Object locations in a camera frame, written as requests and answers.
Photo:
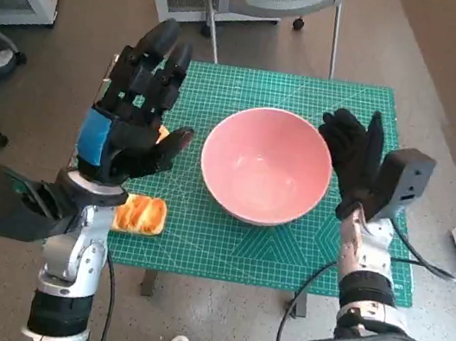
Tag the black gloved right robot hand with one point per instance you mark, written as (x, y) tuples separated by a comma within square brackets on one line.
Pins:
[(355, 157)]

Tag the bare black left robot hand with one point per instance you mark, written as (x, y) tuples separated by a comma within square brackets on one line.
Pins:
[(126, 149)]

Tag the round toy bread bun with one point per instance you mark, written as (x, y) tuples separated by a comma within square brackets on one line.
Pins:
[(163, 133)]

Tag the rectangular toy bread loaf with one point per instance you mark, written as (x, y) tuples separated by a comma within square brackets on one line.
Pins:
[(142, 214)]

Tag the pink bowl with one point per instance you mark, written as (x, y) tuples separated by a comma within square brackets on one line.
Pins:
[(266, 164)]

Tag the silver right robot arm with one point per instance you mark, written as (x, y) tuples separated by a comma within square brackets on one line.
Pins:
[(370, 290)]

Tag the green cutting mat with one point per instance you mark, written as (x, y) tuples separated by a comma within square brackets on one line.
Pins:
[(208, 237)]

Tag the grey metal table leg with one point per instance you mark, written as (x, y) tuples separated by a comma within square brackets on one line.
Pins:
[(149, 282), (299, 306)]

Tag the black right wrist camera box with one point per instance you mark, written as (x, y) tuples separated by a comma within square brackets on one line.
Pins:
[(402, 178)]

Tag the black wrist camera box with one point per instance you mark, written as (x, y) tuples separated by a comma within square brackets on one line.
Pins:
[(3, 203), (402, 178)]

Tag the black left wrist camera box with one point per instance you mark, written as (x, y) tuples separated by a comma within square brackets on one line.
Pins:
[(3, 203)]

